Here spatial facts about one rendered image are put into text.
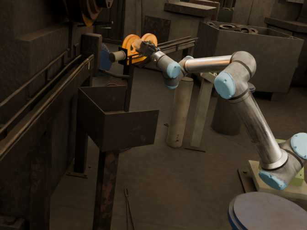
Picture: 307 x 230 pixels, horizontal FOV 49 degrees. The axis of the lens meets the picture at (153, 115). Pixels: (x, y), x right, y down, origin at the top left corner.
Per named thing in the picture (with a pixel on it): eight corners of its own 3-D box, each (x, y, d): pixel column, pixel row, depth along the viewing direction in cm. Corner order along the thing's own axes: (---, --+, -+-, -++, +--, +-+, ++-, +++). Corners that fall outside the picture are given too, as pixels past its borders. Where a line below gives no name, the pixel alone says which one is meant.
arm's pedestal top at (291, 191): (294, 172, 223) (296, 167, 222) (312, 201, 193) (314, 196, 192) (246, 164, 223) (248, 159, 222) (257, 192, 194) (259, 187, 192)
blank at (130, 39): (121, 36, 204) (125, 37, 202) (138, 32, 214) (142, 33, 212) (121, 60, 210) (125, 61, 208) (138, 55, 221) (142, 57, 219)
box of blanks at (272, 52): (204, 96, 372) (219, 26, 343) (184, 75, 447) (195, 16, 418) (286, 102, 395) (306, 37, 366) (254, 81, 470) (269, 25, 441)
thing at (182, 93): (165, 146, 249) (177, 79, 230) (166, 138, 260) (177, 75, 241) (181, 148, 249) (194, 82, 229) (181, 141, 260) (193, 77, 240)
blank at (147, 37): (139, 33, 215) (143, 34, 213) (155, 32, 226) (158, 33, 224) (137, 57, 221) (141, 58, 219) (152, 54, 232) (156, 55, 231)
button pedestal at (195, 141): (184, 150, 247) (200, 69, 224) (183, 136, 269) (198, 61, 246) (205, 154, 247) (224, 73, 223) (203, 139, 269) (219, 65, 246)
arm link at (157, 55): (163, 66, 205) (153, 68, 198) (157, 62, 207) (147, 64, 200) (168, 54, 200) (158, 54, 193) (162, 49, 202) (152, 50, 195)
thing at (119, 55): (108, 61, 203) (108, 51, 201) (119, 58, 210) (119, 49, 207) (115, 63, 200) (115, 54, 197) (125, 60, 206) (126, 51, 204)
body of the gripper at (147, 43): (149, 39, 206) (162, 49, 201) (144, 51, 211) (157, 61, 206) (140, 40, 201) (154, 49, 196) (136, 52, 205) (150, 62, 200)
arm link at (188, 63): (261, 44, 154) (183, 53, 214) (243, 60, 150) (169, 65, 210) (271, 65, 158) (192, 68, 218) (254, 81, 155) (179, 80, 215)
